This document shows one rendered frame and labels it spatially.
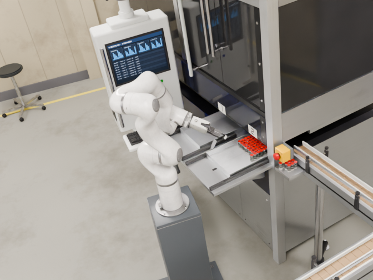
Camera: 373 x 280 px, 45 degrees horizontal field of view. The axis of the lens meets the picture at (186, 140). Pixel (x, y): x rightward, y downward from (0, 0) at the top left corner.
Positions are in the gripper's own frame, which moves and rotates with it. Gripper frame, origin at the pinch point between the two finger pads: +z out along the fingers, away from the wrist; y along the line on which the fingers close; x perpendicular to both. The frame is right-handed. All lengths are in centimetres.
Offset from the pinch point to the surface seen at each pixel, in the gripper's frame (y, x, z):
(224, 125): 58, -22, 3
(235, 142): 42.5, -10.8, 13.4
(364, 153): 56, -44, 95
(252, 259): 94, 48, 60
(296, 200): 53, 5, 64
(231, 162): 31.6, 4.2, 15.5
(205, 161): 36.8, 9.6, 1.0
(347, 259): -33, 36, 73
